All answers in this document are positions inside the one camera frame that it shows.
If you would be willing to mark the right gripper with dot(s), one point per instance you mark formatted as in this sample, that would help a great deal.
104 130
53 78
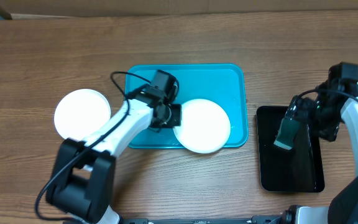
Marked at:
329 132

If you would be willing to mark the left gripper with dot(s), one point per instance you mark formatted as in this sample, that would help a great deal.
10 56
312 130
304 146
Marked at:
174 119

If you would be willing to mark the white plate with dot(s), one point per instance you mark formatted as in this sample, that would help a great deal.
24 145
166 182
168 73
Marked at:
205 127
81 113

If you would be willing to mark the green scouring sponge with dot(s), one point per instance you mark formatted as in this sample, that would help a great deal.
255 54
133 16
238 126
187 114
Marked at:
286 133

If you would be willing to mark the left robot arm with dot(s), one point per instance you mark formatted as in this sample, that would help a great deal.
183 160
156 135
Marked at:
83 173

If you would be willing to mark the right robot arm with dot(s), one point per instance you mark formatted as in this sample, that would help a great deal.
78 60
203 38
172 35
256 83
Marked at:
344 207

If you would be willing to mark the teal plastic tray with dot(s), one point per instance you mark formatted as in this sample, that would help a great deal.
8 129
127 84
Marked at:
222 83

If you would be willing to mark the black water tray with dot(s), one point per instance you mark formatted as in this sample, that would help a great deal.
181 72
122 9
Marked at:
297 170

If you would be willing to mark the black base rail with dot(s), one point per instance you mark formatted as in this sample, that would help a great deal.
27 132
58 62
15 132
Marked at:
258 219

